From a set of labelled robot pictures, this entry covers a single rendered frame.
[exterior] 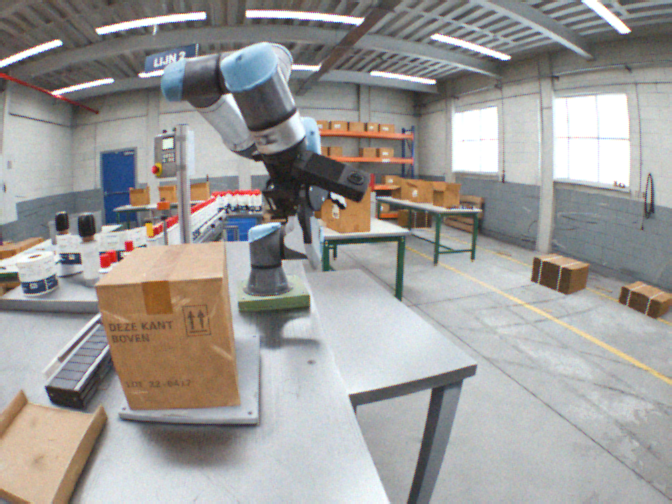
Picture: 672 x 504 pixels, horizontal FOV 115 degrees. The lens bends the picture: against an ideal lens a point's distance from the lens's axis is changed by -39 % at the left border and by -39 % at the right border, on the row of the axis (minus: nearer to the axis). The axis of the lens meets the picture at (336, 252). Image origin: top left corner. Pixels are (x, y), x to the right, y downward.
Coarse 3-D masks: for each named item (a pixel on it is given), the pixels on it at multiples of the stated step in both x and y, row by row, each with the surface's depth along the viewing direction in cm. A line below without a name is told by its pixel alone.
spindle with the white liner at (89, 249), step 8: (80, 216) 108; (88, 216) 110; (80, 224) 108; (88, 224) 110; (80, 232) 110; (88, 232) 110; (88, 240) 112; (96, 240) 115; (80, 248) 111; (88, 248) 111; (96, 248) 115; (88, 256) 112; (96, 256) 115; (88, 264) 112; (96, 264) 115; (88, 272) 113; (96, 272) 115; (88, 280) 114; (96, 280) 116
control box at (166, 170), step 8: (160, 136) 125; (176, 136) 122; (192, 136) 129; (160, 144) 126; (192, 144) 130; (160, 152) 127; (168, 152) 125; (192, 152) 130; (160, 160) 128; (192, 160) 131; (160, 168) 129; (168, 168) 126; (176, 168) 125; (192, 168) 132; (160, 176) 130; (168, 176) 128; (176, 176) 126
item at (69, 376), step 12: (96, 336) 76; (84, 348) 69; (96, 348) 70; (72, 360) 63; (84, 360) 64; (60, 372) 57; (72, 372) 58; (84, 372) 59; (48, 384) 51; (60, 384) 53; (72, 384) 54
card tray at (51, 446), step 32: (0, 416) 37; (32, 416) 45; (64, 416) 49; (96, 416) 48; (0, 448) 31; (32, 448) 36; (64, 448) 40; (0, 480) 25; (32, 480) 29; (64, 480) 31
